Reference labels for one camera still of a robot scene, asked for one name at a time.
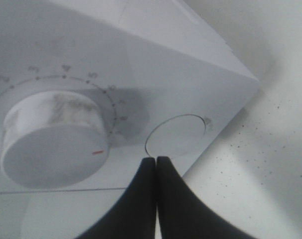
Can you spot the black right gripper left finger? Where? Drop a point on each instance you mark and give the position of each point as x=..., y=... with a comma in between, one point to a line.
x=133, y=216

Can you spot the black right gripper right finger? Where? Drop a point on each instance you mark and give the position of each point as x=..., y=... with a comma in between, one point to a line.
x=182, y=215

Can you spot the white microwave oven body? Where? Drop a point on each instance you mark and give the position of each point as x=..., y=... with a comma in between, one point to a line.
x=141, y=61

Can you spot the white microwave knob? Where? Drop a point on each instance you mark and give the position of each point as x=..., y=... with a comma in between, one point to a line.
x=53, y=139

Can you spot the round white door release button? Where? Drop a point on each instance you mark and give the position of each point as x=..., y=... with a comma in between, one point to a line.
x=176, y=136

